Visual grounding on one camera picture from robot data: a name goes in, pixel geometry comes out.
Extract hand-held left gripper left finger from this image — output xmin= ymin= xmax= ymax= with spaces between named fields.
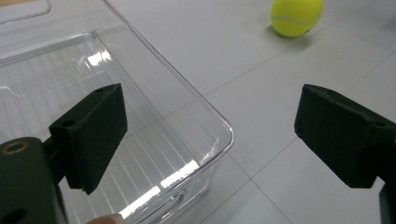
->
xmin=43 ymin=82 xmax=129 ymax=196

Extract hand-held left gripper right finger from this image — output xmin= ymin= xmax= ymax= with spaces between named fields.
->
xmin=293 ymin=83 xmax=396 ymax=189

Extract clear plastic container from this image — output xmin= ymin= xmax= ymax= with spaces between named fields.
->
xmin=0 ymin=0 xmax=235 ymax=224

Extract yellow tennis ball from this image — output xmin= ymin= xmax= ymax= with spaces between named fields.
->
xmin=269 ymin=0 xmax=326 ymax=38

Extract clear plastic lid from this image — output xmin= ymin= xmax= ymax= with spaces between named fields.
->
xmin=0 ymin=0 xmax=52 ymax=25

